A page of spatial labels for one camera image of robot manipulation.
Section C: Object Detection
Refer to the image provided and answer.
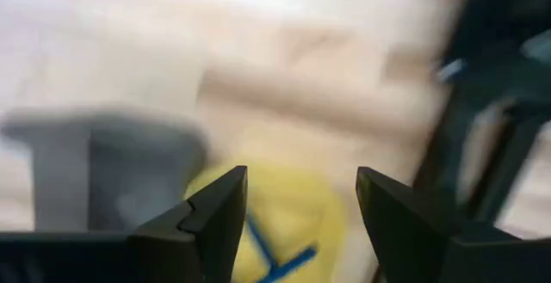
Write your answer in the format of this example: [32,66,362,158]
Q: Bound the yellow sheet with blue screws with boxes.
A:
[183,161,348,283]

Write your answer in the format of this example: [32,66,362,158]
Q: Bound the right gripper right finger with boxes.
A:
[356,165,551,283]

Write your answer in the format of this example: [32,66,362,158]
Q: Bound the blue disposable razor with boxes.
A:
[244,212,319,283]

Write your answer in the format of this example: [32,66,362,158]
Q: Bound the black aluminium table frame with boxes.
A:
[411,0,551,241]

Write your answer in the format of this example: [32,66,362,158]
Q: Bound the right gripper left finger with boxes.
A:
[0,164,249,283]

